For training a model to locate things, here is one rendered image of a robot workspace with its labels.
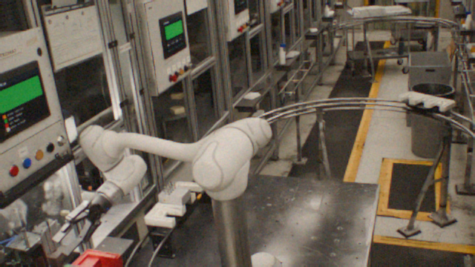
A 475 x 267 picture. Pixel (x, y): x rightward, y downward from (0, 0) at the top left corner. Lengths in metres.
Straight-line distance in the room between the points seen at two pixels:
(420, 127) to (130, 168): 3.25
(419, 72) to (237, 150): 4.00
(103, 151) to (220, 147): 0.56
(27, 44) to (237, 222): 0.90
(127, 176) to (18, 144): 0.40
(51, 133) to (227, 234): 0.74
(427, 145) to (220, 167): 3.52
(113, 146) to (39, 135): 0.25
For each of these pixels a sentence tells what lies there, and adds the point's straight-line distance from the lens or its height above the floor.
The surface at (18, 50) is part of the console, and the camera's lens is 1.74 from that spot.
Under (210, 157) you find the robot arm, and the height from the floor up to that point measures 1.50.
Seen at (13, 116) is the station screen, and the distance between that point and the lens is 1.69.
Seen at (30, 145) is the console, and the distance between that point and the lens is 1.78.
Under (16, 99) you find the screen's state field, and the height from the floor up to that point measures 1.64.
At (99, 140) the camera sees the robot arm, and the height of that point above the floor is 1.42.
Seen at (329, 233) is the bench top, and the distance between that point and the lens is 2.45.
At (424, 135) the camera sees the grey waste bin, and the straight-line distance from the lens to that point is 4.68.
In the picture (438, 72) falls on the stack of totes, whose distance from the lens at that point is 5.27.
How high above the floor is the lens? 2.07
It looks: 23 degrees down
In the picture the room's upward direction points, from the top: 5 degrees counter-clockwise
